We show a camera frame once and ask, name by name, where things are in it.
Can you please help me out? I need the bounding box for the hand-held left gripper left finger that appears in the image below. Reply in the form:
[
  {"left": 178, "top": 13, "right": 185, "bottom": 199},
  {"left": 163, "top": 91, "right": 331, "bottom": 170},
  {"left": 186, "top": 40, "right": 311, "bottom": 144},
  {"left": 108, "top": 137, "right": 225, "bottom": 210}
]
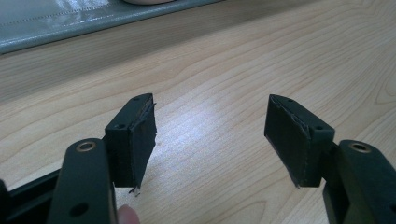
[{"left": 104, "top": 92, "right": 158, "bottom": 198}]

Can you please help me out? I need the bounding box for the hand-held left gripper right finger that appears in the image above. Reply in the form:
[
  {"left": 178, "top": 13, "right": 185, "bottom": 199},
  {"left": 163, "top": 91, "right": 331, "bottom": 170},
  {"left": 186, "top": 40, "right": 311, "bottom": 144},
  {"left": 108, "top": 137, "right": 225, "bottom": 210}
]
[{"left": 263, "top": 93, "right": 336, "bottom": 189}]

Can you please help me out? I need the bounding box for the grey metal shoe rack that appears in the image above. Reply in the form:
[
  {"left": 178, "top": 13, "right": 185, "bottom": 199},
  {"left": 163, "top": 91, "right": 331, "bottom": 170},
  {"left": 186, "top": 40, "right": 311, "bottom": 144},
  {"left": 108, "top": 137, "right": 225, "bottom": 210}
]
[{"left": 0, "top": 0, "right": 226, "bottom": 56}]

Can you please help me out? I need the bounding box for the pink slipper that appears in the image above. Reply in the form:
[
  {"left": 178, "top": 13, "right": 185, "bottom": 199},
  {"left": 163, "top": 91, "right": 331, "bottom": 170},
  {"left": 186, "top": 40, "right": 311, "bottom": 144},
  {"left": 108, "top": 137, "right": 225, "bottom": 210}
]
[{"left": 121, "top": 0, "right": 176, "bottom": 6}]

